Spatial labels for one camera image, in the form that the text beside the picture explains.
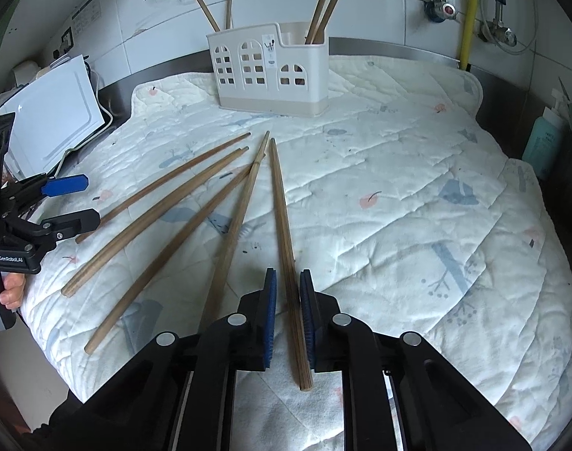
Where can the beige plastic utensil holder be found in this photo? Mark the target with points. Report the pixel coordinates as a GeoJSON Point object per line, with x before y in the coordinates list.
{"type": "Point", "coordinates": [269, 68]}

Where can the white appliance box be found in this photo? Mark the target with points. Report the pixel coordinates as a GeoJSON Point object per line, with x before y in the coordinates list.
{"type": "Point", "coordinates": [52, 115]}

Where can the person's left hand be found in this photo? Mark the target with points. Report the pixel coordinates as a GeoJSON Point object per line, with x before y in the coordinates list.
{"type": "Point", "coordinates": [14, 291]}

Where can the wooden chopstick in holder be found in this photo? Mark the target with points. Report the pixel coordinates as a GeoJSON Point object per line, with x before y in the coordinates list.
{"type": "Point", "coordinates": [228, 14]}
{"type": "Point", "coordinates": [209, 15]}

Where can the teal soap bottle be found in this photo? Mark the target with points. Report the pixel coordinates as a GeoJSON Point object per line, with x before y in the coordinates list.
{"type": "Point", "coordinates": [546, 137]}

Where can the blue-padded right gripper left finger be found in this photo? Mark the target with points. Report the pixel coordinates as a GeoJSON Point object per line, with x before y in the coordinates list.
{"type": "Point", "coordinates": [259, 307]}

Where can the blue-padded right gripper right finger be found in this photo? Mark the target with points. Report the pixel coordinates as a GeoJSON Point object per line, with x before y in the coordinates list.
{"type": "Point", "coordinates": [317, 309]}

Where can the white quilted mat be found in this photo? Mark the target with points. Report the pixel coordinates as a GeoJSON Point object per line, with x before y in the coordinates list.
{"type": "Point", "coordinates": [399, 204]}

